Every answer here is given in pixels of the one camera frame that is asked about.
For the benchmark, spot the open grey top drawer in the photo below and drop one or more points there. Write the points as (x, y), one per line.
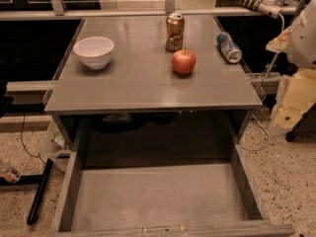
(188, 178)

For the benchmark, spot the clear plastic bag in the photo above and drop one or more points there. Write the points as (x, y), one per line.
(54, 147)

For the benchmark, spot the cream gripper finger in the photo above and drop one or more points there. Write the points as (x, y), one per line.
(295, 96)
(280, 43)

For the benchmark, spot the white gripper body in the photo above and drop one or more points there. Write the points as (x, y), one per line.
(303, 40)

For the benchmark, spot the black bar on floor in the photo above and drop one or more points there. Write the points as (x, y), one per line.
(34, 211)

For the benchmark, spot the upright orange soda can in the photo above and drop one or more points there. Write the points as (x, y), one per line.
(175, 25)

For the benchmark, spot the grey drawer cabinet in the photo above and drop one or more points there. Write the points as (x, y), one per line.
(137, 112)

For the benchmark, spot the white ceramic bowl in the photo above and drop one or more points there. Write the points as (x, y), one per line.
(94, 52)

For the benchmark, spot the red apple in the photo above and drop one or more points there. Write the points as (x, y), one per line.
(184, 61)

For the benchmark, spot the plastic bottle on floor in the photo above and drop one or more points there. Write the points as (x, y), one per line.
(9, 173)

